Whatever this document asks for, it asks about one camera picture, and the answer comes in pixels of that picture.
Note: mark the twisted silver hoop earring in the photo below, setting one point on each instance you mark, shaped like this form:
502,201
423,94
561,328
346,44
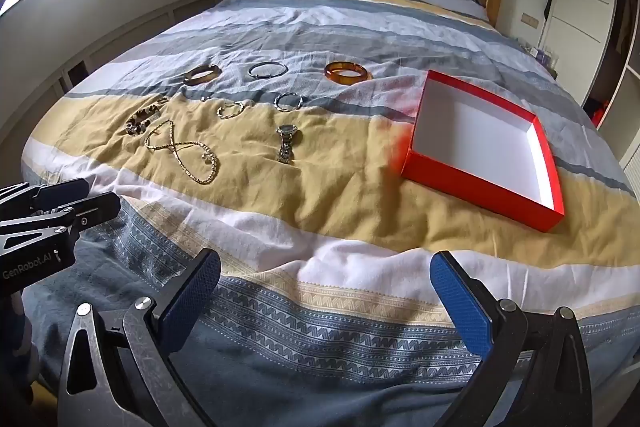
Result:
221,112

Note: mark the striped duvet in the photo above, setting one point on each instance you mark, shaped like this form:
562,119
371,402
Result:
350,187

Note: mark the amber bangle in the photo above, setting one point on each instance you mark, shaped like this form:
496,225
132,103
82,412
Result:
345,80

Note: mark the dark thin bangle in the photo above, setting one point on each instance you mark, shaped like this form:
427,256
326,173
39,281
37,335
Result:
249,71

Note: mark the brown agate bangle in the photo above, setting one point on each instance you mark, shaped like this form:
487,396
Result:
197,82

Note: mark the red object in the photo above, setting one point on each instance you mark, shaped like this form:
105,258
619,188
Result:
597,112

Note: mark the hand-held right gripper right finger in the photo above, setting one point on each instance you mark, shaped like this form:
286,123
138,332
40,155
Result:
460,302

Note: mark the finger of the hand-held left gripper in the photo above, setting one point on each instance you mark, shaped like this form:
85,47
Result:
65,192
97,209

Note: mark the textured silver hoop earring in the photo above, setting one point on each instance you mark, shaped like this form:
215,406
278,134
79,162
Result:
280,106

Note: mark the silver wristwatch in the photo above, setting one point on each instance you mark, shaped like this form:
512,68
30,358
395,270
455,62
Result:
286,132

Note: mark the red cardboard box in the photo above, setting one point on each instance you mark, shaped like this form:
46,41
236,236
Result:
475,137

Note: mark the wall socket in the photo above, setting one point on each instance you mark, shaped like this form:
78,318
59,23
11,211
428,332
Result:
530,21

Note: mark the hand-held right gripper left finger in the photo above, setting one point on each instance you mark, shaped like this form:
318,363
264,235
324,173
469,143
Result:
190,302

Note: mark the nightstand clutter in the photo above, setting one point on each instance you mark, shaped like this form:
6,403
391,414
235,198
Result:
545,57

